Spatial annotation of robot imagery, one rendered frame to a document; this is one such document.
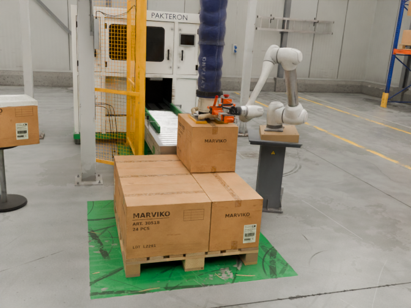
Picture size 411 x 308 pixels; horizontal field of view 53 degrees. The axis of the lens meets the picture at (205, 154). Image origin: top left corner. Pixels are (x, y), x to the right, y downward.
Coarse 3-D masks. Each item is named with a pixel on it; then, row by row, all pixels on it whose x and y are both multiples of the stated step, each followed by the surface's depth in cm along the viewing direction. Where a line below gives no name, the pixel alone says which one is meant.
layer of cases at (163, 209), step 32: (128, 160) 377; (160, 160) 383; (128, 192) 302; (160, 192) 306; (192, 192) 309; (224, 192) 313; (256, 192) 317; (128, 224) 283; (160, 224) 289; (192, 224) 296; (224, 224) 303; (256, 224) 311; (128, 256) 289
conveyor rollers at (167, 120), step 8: (152, 112) 602; (160, 112) 605; (168, 112) 609; (160, 120) 552; (168, 120) 555; (176, 120) 558; (152, 128) 505; (160, 128) 508; (168, 128) 511; (176, 128) 513; (160, 136) 473; (168, 136) 475; (176, 136) 478; (168, 144) 440; (176, 144) 442
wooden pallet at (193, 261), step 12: (120, 240) 340; (204, 252) 305; (216, 252) 308; (228, 252) 311; (240, 252) 314; (252, 252) 317; (132, 264) 292; (192, 264) 305; (252, 264) 320; (132, 276) 294
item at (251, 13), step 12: (24, 0) 586; (252, 0) 674; (24, 12) 590; (252, 12) 680; (24, 24) 594; (252, 24) 686; (24, 36) 598; (252, 36) 691; (24, 48) 603; (252, 48) 697; (24, 60) 607; (24, 72) 612; (24, 84) 616; (240, 96) 727; (240, 132) 735
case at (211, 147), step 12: (180, 120) 384; (192, 120) 365; (180, 132) 385; (192, 132) 342; (204, 132) 344; (216, 132) 347; (228, 132) 350; (180, 144) 386; (192, 144) 344; (204, 144) 347; (216, 144) 350; (228, 144) 353; (180, 156) 387; (192, 156) 347; (204, 156) 350; (216, 156) 353; (228, 156) 356; (192, 168) 350; (204, 168) 353; (216, 168) 356; (228, 168) 359
